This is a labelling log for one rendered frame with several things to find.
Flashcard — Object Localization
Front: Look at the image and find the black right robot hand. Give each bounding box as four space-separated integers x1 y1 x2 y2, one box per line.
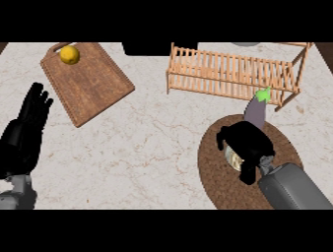
214 120 276 186

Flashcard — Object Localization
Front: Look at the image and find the yellow lemon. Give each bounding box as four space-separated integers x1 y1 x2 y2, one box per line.
57 45 81 66

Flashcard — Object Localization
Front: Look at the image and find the pale wooden tiered shelf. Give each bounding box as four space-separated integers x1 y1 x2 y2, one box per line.
165 41 315 112

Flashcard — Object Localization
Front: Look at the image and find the grey round object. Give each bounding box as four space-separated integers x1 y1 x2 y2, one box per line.
230 41 263 47

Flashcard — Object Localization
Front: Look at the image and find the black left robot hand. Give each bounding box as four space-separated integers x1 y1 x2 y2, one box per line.
0 82 54 180

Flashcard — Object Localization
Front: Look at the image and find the brown oval placemat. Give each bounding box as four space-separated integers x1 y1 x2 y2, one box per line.
196 113 304 211

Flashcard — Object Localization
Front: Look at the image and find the brown wooden cutting board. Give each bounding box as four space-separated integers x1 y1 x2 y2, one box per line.
39 41 136 129

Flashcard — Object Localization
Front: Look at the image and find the pale cupcake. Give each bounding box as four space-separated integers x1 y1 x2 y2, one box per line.
222 145 245 172

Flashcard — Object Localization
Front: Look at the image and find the purple eggplant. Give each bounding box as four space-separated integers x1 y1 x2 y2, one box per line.
242 87 273 131

